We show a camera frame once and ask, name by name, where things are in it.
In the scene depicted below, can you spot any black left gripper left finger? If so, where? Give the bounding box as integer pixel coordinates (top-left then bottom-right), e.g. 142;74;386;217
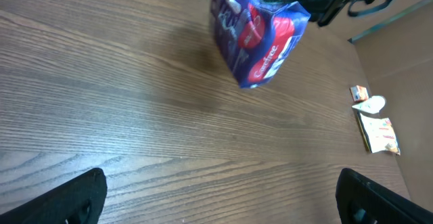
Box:
1;168;108;224

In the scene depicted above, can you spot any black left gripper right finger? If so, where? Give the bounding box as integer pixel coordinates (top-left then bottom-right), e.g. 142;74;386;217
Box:
336;168;432;224

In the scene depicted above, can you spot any orange blue snack bag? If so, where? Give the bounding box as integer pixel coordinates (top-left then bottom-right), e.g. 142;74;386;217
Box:
357;112;401;155

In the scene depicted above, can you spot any red purple pad pack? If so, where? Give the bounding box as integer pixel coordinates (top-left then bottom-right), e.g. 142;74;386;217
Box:
210;0;311;88

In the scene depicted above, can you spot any white conditioner tube gold cap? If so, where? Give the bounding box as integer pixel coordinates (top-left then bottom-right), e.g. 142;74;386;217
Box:
352;95;386;114

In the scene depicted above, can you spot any small orange snack packet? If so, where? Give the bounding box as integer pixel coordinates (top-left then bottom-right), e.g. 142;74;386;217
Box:
350;85;369;103

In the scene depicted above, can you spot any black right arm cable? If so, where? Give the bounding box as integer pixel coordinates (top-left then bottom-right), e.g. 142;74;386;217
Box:
347;0;405;18

